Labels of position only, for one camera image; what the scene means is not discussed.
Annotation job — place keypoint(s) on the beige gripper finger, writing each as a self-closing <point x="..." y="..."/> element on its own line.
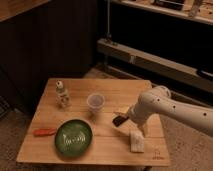
<point x="143" y="129"/>
<point x="121" y="111"/>

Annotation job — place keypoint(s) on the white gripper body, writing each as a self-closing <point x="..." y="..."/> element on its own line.
<point x="138" y="114"/>

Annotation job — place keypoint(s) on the white rectangular sponge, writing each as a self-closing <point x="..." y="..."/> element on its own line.
<point x="136" y="142"/>

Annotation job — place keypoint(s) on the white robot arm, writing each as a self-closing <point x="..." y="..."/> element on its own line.
<point x="158" y="100"/>

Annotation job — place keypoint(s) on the translucent ceramic cup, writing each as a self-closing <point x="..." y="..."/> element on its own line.
<point x="95" y="102"/>

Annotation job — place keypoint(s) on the black rectangular block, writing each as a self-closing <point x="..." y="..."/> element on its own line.
<point x="118" y="120"/>

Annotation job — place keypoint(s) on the wooden table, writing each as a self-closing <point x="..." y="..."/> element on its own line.
<point x="110" y="144"/>

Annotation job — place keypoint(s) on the green round plate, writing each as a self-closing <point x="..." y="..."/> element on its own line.
<point x="73" y="138"/>

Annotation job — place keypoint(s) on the small white bottle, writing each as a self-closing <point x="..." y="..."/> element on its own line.
<point x="63" y="94"/>

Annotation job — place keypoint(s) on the vertical metal pole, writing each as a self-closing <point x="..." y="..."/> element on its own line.
<point x="108" y="36"/>

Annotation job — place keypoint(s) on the orange carrot toy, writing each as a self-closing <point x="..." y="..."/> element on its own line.
<point x="44" y="132"/>

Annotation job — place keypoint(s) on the metal shelf rail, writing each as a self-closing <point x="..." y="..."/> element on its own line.
<point x="156" y="64"/>

